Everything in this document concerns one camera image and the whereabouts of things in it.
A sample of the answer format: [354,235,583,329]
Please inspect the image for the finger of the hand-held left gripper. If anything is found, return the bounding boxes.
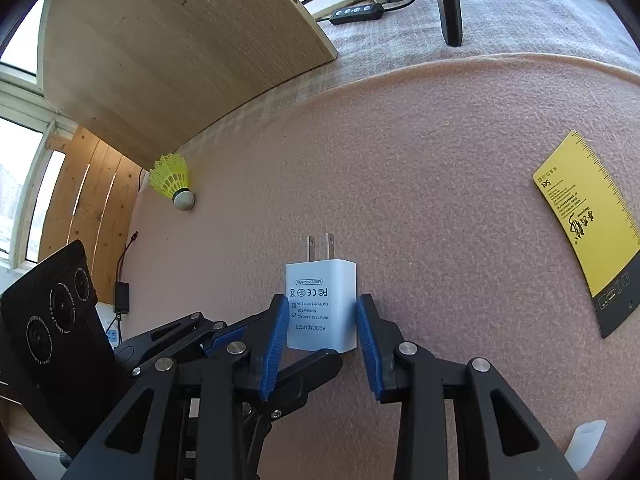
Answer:
[239,349,345,462]
[114,312,251,377]

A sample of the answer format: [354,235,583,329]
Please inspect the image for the yellow shuttlecock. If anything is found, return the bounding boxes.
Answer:
[149,156,196,211]

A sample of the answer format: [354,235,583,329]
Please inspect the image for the grey checked blanket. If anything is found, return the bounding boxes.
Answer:
[176,0,640,157]

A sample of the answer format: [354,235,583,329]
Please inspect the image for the white power strip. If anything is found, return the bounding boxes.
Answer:
[95,302,122,350]

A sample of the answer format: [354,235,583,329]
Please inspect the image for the light wooden board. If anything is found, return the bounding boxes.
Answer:
[42,0,340,171]

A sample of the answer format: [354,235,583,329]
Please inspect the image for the small white cylinder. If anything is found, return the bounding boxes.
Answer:
[563,418,608,472]

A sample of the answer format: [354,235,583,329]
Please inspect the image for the slatted wooden panel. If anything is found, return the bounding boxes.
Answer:
[37,126,151,307]

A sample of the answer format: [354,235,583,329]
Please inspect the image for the black inline controller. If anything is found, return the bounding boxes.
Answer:
[328,2,386,26]

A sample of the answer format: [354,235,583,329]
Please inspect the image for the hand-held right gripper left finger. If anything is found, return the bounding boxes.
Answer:
[60,293,291,480]

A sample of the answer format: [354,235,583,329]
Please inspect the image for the white window frame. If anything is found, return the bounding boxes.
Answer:
[0,0,401,272]

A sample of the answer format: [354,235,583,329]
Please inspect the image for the yellow and black card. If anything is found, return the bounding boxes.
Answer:
[532,130,640,340]

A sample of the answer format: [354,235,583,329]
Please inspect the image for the white power adapter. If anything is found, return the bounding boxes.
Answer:
[284,232,359,354]

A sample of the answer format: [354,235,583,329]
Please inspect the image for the black power brick with cable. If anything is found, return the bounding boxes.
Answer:
[116,231,140,286]

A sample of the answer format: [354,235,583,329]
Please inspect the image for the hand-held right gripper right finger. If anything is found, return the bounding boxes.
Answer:
[354,293,572,480]

